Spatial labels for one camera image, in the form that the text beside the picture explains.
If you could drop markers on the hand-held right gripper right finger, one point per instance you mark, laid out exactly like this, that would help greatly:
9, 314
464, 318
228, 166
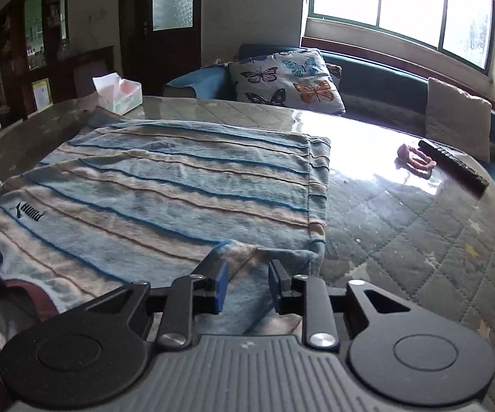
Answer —
275, 284

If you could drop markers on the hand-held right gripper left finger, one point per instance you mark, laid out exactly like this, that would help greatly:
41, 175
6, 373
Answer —
219, 286

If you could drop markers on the striped blue beige towel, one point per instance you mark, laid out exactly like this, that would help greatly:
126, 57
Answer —
166, 180

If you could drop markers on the grey quilted table cover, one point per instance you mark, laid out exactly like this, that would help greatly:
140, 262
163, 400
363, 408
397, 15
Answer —
401, 244

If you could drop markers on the dark wooden display cabinet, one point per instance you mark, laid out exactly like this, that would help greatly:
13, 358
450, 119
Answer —
15, 73

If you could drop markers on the pink headband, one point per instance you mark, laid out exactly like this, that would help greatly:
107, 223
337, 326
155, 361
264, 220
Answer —
419, 163

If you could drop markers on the butterfly print pillow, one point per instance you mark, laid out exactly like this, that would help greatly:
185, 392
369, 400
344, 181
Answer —
281, 81

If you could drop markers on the white pink tissue box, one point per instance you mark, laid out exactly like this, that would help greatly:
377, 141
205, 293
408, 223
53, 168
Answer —
123, 96

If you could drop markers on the black remote control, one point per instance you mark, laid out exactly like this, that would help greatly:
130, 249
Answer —
453, 165

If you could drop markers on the small brown patterned cushion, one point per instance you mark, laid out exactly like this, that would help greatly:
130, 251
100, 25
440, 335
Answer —
334, 72

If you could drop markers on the dark wooden sideboard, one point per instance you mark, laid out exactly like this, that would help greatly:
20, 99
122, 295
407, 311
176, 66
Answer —
93, 58

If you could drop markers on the blue corner sofa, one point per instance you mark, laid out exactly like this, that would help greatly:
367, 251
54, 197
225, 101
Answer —
376, 77

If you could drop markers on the dark wooden door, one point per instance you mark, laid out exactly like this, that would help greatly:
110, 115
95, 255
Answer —
166, 60

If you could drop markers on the plain grey pillow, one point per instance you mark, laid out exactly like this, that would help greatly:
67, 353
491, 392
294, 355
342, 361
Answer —
457, 116

